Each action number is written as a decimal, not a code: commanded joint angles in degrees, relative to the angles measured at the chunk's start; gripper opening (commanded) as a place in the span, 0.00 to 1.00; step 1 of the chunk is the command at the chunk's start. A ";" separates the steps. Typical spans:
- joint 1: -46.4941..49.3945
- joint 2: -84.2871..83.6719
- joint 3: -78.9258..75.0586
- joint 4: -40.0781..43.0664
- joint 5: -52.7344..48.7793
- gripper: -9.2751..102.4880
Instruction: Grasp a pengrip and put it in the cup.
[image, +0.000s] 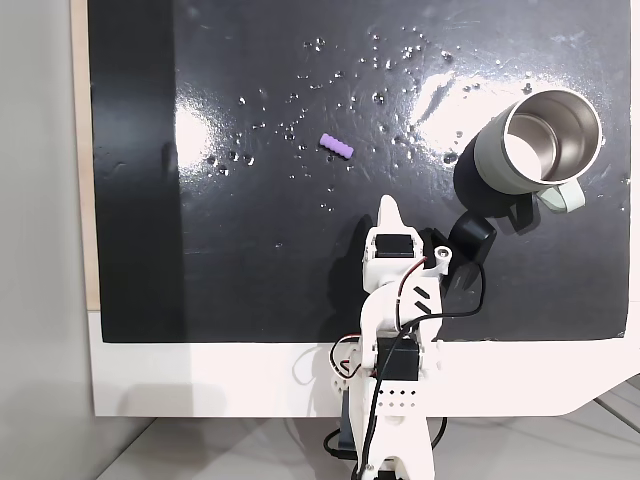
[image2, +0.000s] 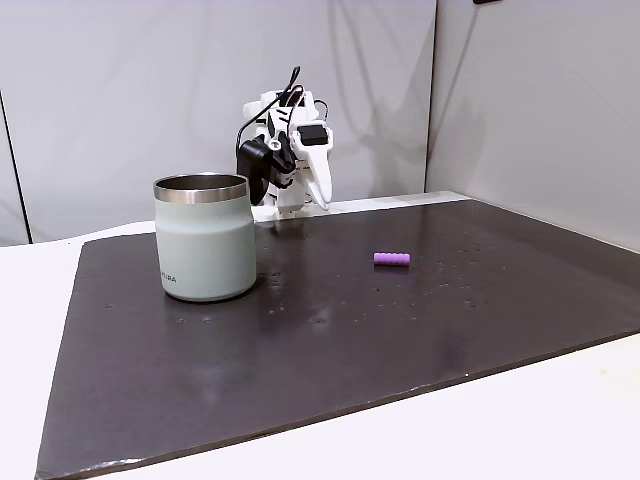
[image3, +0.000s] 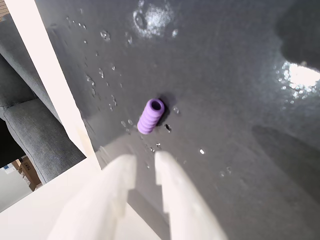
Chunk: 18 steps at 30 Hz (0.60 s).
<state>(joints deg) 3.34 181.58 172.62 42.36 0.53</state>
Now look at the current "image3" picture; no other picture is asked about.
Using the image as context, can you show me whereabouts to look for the brown cardboard box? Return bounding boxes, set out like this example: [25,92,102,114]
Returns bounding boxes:
[11,154,43,192]

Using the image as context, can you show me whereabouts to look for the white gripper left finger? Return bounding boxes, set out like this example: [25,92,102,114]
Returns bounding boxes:
[46,152,138,240]

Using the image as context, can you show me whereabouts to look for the dark grey table mat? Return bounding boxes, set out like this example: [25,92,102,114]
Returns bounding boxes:
[34,0,320,240]

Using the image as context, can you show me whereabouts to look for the grey fabric sofa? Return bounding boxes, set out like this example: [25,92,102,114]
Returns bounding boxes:
[0,13,87,185]

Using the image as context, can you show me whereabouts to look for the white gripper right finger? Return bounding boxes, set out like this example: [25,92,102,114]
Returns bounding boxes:
[154,150,228,240]

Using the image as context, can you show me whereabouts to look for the purple ribbed pen grip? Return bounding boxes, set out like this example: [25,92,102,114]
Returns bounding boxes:
[136,98,166,135]

